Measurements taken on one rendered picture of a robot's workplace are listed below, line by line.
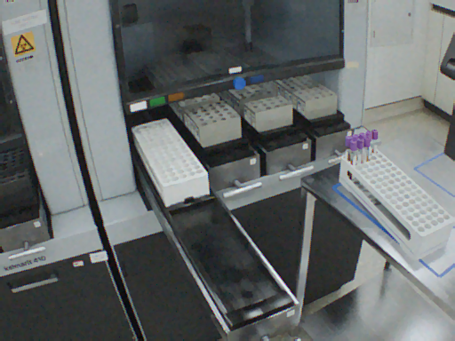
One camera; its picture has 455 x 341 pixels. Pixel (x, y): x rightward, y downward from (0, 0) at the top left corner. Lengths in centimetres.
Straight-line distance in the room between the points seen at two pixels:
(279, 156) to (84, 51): 56
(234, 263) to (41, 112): 53
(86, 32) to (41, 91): 16
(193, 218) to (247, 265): 17
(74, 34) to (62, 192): 40
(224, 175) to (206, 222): 21
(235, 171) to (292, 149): 16
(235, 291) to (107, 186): 48
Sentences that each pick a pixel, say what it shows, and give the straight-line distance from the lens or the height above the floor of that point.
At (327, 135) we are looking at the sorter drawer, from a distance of 119.
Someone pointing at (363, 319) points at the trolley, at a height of 28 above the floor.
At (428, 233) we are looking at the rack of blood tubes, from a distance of 80.
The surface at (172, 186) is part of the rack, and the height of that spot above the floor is 86.
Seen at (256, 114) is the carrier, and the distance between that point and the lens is 113.
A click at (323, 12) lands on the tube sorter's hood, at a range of 115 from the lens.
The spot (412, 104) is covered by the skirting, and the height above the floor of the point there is 4.
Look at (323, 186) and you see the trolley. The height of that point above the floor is 82.
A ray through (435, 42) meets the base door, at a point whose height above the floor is 58.
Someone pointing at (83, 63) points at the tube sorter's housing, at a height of 111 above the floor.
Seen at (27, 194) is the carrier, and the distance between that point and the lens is 107.
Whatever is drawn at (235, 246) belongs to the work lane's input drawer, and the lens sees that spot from 85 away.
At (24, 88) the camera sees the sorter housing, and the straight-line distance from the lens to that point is 97.
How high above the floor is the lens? 139
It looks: 34 degrees down
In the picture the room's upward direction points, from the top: 4 degrees counter-clockwise
